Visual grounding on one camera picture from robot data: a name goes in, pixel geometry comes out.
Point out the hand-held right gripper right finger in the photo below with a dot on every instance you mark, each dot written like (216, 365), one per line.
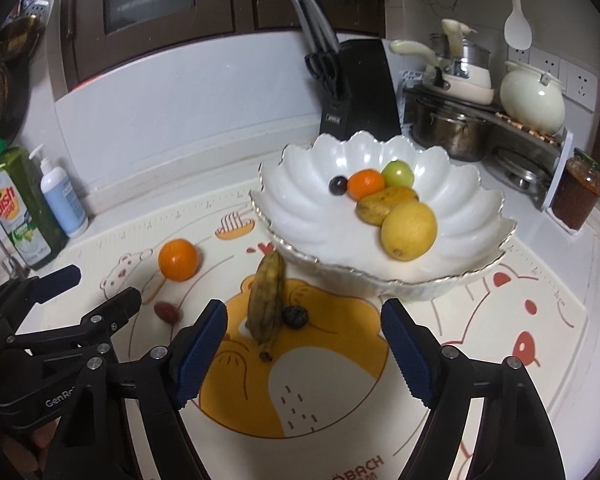
(410, 355)

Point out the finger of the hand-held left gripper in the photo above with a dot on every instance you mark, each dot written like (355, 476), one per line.
(55, 280)
(105, 315)

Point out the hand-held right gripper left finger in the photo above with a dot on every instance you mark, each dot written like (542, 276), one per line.
(200, 360)

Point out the overripe banana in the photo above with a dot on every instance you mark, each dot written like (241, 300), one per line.
(266, 300)

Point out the yellow lemon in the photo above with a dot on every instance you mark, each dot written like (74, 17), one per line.
(409, 231)

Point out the yellow green mango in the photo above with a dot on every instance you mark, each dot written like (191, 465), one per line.
(380, 205)

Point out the green apple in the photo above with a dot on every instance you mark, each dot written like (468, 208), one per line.
(399, 172)

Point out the dark purple plum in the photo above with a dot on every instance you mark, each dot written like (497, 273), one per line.
(338, 185)

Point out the white scalloped bowl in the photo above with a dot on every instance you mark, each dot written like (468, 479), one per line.
(305, 200)

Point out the person's left hand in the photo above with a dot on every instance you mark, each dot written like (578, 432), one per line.
(42, 442)

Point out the red jujube date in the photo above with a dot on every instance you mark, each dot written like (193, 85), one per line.
(167, 311)

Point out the green dish soap bottle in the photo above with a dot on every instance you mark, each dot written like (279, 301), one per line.
(25, 210)

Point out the white pump bottle blue label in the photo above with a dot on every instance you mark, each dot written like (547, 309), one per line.
(62, 200)

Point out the small mandarin orange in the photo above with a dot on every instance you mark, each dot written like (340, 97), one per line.
(179, 259)

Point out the printed silicone baking mat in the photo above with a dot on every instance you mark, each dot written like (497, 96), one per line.
(330, 410)

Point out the dark blue grape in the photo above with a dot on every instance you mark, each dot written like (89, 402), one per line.
(295, 317)

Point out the perforated strainer pan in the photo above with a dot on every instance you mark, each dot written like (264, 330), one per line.
(2, 95)

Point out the small steel pan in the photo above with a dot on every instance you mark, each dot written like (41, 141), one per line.
(522, 172)

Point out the stainless steel pot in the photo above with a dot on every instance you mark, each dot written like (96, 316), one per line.
(450, 130)

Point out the kitchen shelf rack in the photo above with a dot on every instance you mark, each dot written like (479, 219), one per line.
(555, 175)

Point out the red sauce jar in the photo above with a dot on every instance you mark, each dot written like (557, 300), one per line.
(577, 192)

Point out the brass saucepan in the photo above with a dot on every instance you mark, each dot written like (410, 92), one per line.
(22, 35)

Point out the wooden trivet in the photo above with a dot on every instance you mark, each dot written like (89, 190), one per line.
(525, 130)

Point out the black knife block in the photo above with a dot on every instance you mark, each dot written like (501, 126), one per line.
(365, 90)

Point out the white round casserole pot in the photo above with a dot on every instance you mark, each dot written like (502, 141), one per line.
(532, 100)

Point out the black kitchen scissors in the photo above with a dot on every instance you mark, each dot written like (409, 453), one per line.
(325, 72)

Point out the steel steamer pot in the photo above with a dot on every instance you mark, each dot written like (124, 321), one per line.
(472, 57)

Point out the white rice paddle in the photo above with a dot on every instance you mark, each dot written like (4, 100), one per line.
(517, 27)

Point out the white wall socket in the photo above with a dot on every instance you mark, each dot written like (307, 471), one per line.
(580, 85)
(547, 62)

